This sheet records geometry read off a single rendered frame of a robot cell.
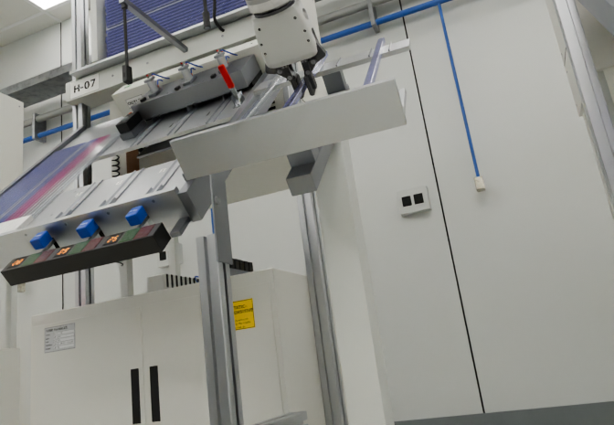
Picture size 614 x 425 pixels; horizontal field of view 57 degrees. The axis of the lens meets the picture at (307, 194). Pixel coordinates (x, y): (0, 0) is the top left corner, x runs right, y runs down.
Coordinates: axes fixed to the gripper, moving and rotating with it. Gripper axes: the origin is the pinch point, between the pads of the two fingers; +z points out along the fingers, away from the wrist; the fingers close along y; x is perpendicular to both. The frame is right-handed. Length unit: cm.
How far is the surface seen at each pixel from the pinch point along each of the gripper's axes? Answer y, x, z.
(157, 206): 27.6, 20.7, 6.0
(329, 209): -1.4, 19.3, 15.6
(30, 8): 240, -272, 1
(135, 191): 36.8, 11.4, 7.1
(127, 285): 84, -23, 57
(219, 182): 16.3, 17.0, 6.4
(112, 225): 38.3, 20.5, 7.8
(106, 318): 65, 10, 40
